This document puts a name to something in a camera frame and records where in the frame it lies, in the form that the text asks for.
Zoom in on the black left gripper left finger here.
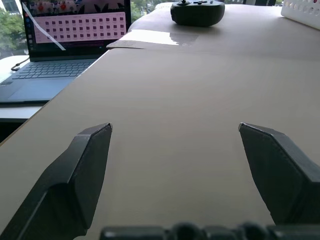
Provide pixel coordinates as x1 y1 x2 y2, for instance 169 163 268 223
0 122 113 240

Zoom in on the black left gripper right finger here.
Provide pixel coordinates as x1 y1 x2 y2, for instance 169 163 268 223
238 122 320 225

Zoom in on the grey open laptop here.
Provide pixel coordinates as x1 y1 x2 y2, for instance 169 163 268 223
0 0 133 104

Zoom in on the white perforated plastic basket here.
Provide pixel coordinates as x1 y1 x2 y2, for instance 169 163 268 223
280 0 320 31

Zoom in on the black game controller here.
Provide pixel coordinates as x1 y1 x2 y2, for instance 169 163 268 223
170 0 226 27

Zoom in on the black laptop cable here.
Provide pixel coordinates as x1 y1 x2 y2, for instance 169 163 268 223
10 56 31 72

